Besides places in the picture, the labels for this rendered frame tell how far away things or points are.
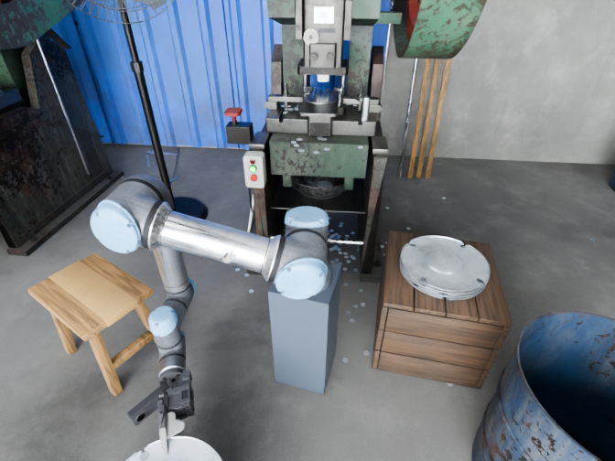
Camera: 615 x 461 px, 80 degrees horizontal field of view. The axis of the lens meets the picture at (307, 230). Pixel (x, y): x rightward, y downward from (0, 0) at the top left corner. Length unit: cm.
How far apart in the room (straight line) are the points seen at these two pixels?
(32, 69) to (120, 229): 171
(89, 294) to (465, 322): 120
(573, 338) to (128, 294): 133
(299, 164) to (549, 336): 102
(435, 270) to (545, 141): 217
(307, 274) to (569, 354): 80
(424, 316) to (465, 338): 16
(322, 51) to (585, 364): 131
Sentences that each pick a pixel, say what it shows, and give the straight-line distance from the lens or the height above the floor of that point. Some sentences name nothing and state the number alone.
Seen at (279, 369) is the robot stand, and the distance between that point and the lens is 135.
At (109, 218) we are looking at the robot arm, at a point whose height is 78.
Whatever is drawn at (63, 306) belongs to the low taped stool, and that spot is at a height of 33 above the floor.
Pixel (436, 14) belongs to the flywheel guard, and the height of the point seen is 109.
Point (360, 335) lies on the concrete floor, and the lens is 155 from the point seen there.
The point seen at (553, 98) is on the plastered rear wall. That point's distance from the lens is 320.
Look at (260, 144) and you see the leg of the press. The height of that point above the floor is 64.
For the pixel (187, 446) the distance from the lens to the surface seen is 109.
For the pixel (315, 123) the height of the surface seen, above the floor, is 70.
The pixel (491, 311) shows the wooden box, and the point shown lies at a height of 35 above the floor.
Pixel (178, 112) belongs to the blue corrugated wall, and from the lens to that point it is 314.
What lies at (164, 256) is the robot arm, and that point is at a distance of 111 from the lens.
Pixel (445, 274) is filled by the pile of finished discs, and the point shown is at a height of 39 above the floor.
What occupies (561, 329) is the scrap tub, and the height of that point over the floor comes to 42.
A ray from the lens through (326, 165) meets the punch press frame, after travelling 151.
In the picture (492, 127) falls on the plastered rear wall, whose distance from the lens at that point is 312.
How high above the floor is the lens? 120
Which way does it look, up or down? 36 degrees down
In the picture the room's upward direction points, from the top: straight up
